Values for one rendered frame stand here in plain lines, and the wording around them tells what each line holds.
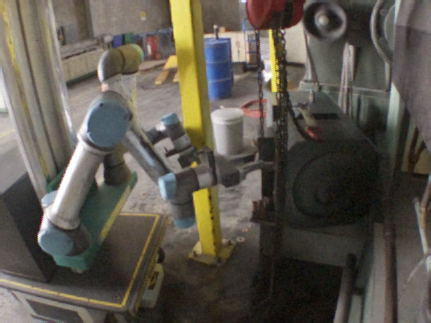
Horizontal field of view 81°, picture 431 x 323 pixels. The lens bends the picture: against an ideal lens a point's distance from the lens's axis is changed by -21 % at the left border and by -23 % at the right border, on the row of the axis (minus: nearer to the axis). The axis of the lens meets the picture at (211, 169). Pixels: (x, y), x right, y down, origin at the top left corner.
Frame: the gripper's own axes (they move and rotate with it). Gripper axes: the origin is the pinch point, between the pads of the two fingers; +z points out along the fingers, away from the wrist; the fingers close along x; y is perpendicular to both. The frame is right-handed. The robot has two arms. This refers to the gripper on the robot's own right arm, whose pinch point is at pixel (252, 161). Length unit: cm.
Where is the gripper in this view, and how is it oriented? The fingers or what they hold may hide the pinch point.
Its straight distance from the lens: 104.9
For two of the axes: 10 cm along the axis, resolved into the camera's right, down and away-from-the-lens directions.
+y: 0.9, 8.7, 4.8
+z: 9.1, -2.7, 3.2
